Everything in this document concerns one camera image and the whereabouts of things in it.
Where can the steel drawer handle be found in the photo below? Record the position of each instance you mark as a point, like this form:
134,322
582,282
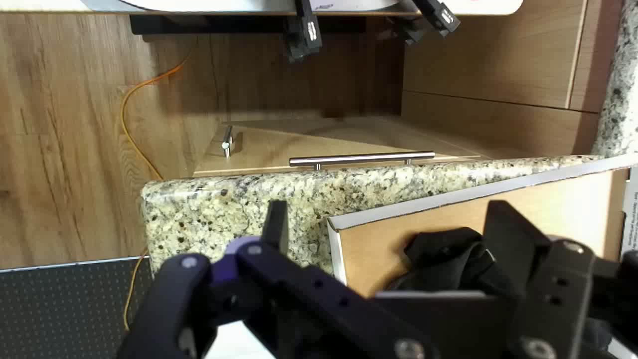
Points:
359,158

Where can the black sock pile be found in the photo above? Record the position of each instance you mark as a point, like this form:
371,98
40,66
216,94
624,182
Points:
453,260

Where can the cardboard tray box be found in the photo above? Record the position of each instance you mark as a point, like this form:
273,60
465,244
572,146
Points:
576,202

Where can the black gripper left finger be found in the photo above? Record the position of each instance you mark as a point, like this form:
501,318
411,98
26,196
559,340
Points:
293,312

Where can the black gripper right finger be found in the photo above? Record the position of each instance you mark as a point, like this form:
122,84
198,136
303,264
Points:
572,304

